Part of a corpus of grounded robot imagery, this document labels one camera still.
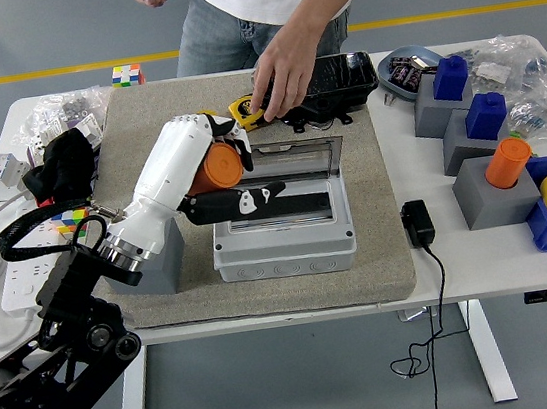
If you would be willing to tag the person's left hand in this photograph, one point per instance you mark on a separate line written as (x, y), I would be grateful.
(287, 76)

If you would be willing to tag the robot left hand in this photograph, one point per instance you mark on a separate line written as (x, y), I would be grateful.
(173, 167)

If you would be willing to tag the orange cylinder battery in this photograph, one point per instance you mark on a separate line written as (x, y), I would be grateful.
(220, 166)
(507, 161)

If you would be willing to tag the grey electrical box clear lid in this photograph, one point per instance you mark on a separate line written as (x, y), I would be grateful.
(285, 258)

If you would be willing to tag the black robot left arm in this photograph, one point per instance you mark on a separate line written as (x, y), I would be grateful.
(77, 286)

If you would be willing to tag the black plastic tray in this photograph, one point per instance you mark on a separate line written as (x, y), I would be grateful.
(347, 74)

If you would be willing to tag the grey-brown mat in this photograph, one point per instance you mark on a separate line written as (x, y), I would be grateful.
(140, 111)

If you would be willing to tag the colourful puzzle cube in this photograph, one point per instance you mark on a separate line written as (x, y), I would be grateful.
(66, 219)
(128, 76)

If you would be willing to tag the clear bag purple label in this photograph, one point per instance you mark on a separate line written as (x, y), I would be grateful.
(89, 125)

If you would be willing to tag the blue-grey bowl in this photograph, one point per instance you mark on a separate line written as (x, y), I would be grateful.
(388, 79)

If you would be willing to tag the small metal clip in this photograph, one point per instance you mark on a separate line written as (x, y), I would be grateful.
(389, 97)

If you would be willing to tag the black cloth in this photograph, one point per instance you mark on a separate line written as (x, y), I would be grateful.
(67, 166)

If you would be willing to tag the grey cube holder round hole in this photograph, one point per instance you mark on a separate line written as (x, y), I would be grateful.
(490, 206)
(162, 274)

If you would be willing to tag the dark snack packets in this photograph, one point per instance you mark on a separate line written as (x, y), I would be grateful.
(405, 73)

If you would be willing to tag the white table leg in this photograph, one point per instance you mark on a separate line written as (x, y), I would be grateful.
(133, 399)
(490, 352)

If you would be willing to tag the clear bag white parts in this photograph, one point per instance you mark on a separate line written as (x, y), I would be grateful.
(41, 124)

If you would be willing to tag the blue block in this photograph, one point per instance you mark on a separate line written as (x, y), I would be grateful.
(486, 118)
(451, 80)

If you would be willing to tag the white power strip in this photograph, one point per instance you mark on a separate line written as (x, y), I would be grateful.
(21, 283)

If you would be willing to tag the black power adapter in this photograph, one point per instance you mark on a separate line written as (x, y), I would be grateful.
(417, 223)

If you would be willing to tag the clear bags of parts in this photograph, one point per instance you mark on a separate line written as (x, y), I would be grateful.
(529, 75)

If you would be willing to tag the grey table bracket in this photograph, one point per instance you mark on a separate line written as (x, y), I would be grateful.
(416, 314)

